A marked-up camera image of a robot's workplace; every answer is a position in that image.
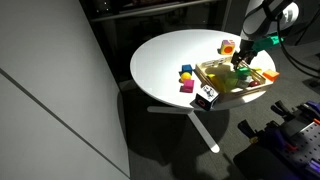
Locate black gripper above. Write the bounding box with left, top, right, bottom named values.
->
left=232, top=39, right=259, bottom=70

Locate grey block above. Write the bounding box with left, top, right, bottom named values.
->
left=238, top=76, right=254, bottom=89

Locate lime green block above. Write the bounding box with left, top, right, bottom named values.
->
left=223, top=71, right=240, bottom=91

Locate orange block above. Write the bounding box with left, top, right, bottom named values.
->
left=262, top=69, right=280, bottom=82

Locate yellow half-round block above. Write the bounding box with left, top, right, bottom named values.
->
left=208, top=73, right=227, bottom=93

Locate wooden tray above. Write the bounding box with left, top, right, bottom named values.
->
left=194, top=55, right=275, bottom=103

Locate blue block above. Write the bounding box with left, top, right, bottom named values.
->
left=181, top=64, right=194, bottom=75

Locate pink block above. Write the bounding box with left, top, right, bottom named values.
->
left=179, top=79, right=195, bottom=94

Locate yellow cube with orange circle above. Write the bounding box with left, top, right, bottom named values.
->
left=218, top=39, right=236, bottom=56

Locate large yellow ball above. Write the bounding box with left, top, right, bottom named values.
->
left=180, top=71, right=193, bottom=83

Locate white table base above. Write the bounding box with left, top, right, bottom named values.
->
left=146, top=105, right=221, bottom=154

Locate perforated metal plate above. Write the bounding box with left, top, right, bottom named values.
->
left=290, top=122, right=320, bottom=158

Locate black round seat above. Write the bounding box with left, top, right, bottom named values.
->
left=233, top=148, right=288, bottom=180

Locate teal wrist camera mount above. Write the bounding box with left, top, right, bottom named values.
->
left=254, top=34, right=285, bottom=52

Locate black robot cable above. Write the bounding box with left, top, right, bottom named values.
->
left=274, top=9, right=320, bottom=79

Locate black cube with red ring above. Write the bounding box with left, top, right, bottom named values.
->
left=194, top=84, right=221, bottom=112

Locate black handled clamp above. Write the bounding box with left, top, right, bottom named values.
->
left=238, top=119, right=292, bottom=151

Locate purple handled clamp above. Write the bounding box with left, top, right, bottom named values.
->
left=294, top=100, right=320, bottom=122

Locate grey metal shelf rail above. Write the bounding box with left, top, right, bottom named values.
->
left=89, top=0, right=219, bottom=23

